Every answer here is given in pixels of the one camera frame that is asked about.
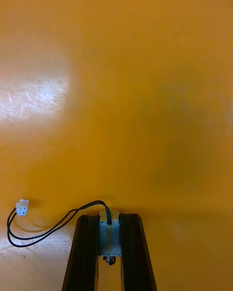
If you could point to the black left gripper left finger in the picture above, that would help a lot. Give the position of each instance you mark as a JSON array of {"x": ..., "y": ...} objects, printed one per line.
[{"x": 83, "y": 259}]

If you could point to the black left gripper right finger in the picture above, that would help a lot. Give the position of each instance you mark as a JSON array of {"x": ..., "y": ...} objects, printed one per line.
[{"x": 136, "y": 259}]

